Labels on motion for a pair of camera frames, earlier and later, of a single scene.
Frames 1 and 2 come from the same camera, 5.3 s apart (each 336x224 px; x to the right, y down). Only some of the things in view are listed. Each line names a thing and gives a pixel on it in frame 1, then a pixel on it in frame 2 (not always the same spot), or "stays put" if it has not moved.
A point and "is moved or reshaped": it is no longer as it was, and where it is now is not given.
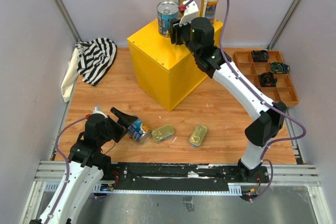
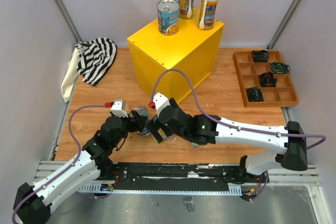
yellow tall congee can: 209,1 stays put
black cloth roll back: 261,56 stays put
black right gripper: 175,30 → 154,127
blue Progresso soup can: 166,10 stays put
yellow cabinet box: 167,72 stays put
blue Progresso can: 139,131 is moved or reshaped
